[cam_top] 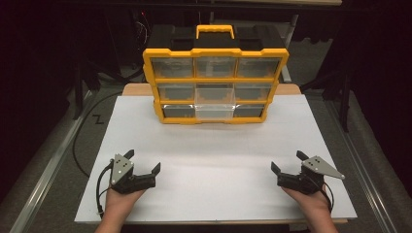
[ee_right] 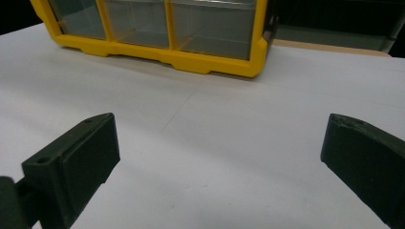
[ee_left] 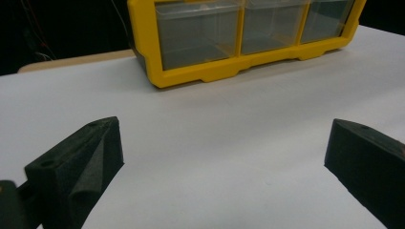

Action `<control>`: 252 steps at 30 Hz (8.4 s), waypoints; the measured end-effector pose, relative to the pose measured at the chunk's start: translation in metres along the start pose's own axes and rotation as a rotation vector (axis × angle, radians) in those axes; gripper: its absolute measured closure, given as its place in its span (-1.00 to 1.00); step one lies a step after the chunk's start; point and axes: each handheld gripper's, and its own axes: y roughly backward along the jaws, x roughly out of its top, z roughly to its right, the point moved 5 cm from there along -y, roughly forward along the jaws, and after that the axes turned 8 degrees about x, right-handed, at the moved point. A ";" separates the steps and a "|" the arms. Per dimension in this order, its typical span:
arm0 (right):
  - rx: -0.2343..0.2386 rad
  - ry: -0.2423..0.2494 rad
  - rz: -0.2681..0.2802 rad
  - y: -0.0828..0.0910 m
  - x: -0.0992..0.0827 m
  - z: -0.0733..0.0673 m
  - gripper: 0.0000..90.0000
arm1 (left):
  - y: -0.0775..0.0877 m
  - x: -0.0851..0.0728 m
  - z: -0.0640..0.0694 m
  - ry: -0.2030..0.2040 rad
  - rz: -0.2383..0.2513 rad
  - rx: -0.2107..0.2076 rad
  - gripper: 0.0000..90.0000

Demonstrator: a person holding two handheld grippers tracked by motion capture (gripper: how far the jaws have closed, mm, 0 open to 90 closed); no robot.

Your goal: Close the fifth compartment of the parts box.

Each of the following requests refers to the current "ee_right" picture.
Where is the yellow drawer cabinet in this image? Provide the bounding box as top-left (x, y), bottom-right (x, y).
top-left (30, 0), bottom-right (279, 78)

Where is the clear plastic drawer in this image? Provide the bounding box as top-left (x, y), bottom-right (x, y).
top-left (48, 0), bottom-right (108, 41)
top-left (102, 0), bottom-right (170, 50)
top-left (168, 0), bottom-right (258, 61)

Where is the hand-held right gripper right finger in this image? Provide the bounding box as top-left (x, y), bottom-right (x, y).
top-left (320, 113), bottom-right (405, 229)

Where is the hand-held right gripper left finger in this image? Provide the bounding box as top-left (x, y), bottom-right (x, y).
top-left (21, 112), bottom-right (121, 229)

